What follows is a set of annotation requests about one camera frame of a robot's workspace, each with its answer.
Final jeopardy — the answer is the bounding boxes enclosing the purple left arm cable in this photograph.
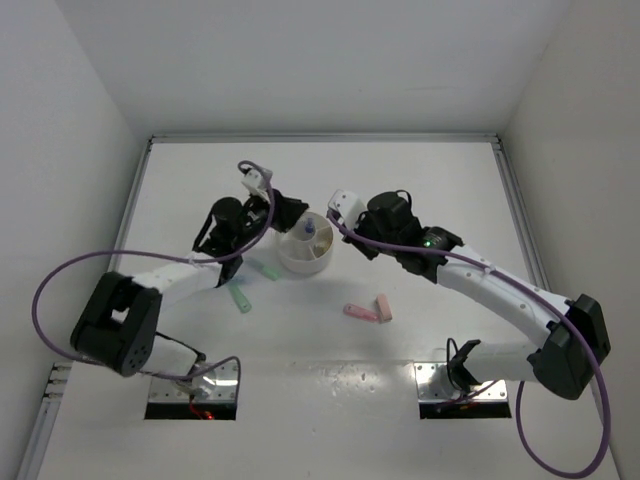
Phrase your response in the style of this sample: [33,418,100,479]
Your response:
[31,159,276,389]

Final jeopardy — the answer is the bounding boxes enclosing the aluminium table frame rail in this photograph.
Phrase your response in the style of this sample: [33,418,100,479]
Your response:
[38,134,546,479]

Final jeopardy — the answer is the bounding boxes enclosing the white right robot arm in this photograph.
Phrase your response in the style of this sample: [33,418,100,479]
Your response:
[328,191,610,400]

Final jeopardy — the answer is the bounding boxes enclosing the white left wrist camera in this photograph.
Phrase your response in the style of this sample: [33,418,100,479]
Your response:
[241,168,273,199]

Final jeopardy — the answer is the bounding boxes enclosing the white round divided organizer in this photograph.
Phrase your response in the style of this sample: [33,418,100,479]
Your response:
[276,211,334,275]

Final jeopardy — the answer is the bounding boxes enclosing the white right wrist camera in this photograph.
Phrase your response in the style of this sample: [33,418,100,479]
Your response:
[328,189,367,229]

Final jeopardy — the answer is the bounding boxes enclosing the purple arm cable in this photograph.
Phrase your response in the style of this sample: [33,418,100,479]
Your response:
[324,207,614,477]
[31,159,276,389]

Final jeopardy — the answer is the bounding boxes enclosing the pink highlighter pen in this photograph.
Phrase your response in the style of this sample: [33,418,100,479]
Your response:
[343,303,380,323]

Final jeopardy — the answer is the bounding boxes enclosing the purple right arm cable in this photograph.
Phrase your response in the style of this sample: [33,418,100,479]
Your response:
[324,207,614,477]

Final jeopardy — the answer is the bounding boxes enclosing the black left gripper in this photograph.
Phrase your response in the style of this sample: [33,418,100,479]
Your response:
[231,188,307,250]

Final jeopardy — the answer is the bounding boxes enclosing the pink eraser block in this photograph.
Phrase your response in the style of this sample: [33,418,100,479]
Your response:
[375,294,393,323]

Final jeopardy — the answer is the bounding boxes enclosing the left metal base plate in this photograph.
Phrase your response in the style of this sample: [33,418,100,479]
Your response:
[148,358,240,405]

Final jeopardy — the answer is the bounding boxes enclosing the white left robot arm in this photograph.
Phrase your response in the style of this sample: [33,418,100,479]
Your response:
[70,190,309,377]

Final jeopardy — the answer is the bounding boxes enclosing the green highlighter pen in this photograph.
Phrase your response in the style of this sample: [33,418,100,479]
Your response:
[247,258,280,281]

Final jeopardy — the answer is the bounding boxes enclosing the metal base plate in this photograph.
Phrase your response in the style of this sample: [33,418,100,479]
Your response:
[148,358,240,405]
[413,362,508,406]

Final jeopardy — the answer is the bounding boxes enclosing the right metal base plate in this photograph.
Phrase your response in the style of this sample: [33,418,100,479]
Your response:
[413,362,508,406]

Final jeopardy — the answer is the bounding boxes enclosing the translucent green stapler case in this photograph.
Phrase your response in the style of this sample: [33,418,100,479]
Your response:
[228,284,252,314]

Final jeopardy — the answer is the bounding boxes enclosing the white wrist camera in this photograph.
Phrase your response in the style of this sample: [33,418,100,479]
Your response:
[241,168,273,199]
[328,189,367,229]

